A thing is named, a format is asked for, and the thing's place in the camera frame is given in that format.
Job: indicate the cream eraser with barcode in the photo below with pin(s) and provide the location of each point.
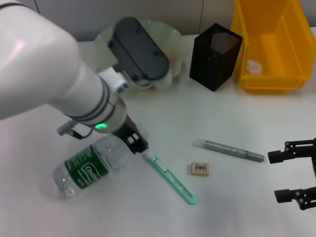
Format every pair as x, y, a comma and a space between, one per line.
200, 169

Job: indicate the clear water bottle green label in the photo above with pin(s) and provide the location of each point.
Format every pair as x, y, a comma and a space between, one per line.
84, 168

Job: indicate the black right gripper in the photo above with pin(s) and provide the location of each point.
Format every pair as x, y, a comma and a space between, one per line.
314, 153

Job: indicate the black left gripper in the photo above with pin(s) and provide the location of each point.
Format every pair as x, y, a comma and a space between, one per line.
129, 133

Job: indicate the pale green glass fruit bowl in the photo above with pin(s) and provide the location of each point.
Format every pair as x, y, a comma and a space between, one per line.
172, 42

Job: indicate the yellow plastic storage bin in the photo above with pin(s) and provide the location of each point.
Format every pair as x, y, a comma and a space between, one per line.
271, 49

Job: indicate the green utility knife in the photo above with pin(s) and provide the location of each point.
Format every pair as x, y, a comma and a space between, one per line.
170, 175

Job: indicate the grey marker pen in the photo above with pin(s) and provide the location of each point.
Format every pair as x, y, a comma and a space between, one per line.
227, 148

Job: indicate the white paper ball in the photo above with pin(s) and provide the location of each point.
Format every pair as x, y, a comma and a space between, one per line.
254, 66

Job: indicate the black mesh pen holder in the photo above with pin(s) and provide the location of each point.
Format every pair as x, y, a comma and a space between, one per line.
212, 66

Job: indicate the black left wrist camera housing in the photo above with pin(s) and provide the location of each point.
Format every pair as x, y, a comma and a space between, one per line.
138, 47

